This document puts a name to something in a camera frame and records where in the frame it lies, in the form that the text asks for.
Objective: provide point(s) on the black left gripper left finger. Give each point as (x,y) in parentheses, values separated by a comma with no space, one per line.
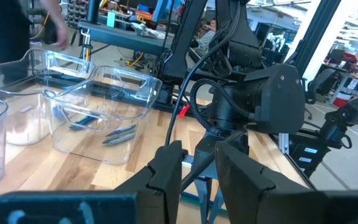
(169,174)

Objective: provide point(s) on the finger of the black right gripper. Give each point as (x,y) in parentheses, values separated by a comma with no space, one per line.
(204,202)
(217,199)

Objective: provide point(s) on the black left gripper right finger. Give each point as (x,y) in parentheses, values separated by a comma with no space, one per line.
(241,186)

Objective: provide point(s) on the dark green crayon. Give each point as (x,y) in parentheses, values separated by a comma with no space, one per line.
(118,137)

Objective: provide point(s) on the blue Madisi crayon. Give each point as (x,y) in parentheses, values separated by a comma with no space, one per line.
(121,130)

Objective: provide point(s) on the person's forearm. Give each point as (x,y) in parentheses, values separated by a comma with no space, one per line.
(53,15)

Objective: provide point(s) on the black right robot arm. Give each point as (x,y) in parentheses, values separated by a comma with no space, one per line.
(278,99)

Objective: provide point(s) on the black corrugated conduit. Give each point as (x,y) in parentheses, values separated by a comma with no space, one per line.
(193,102)

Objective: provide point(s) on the black box blue labels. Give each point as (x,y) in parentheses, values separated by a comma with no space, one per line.
(306,161)

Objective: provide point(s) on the black office chair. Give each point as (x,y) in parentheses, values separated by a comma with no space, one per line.
(314,90)

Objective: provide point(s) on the red box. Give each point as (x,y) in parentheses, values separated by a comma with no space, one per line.
(340,102)

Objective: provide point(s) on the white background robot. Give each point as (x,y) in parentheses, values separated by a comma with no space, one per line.
(275,40)

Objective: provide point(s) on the black slanted bar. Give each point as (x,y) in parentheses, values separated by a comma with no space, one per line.
(353,109)

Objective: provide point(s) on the crumpled clear plastic wrap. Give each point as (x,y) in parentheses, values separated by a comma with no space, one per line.
(148,31)

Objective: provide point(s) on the dark grey desk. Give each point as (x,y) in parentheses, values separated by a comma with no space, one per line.
(120,39)

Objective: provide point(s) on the teal card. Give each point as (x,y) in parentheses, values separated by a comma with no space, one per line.
(111,19)

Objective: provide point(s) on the person's hand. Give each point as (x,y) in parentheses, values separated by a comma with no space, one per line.
(61,37)

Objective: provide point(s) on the black pole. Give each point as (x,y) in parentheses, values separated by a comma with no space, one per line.
(92,11)

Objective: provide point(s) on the parts drawer cabinet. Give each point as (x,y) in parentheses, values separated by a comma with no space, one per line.
(76,12)

